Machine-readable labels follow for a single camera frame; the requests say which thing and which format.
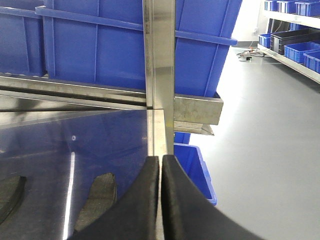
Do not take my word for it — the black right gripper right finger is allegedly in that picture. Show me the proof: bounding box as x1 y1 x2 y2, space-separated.
161 155 259 240

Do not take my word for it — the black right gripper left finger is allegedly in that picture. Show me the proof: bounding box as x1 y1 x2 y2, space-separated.
70 156 159 240

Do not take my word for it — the dark brake pad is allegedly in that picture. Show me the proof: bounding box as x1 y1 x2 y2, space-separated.
0 175 27 224
73 172 117 234

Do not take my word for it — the blue bin under table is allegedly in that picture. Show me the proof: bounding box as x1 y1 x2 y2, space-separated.
174 132 218 206

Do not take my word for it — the lower right blue bin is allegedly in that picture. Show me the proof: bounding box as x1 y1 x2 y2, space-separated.
35 5 236 97

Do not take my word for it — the upper stacked blue bin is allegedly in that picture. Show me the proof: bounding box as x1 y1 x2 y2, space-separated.
44 0 242 38

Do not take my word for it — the black storage bin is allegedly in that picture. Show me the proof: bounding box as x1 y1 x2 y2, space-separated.
270 28 320 55

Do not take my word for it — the metal shelf with bins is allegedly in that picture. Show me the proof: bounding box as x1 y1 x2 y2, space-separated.
257 0 320 83

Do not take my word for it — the stainless steel rack frame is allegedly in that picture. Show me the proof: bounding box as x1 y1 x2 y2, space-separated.
0 0 223 156

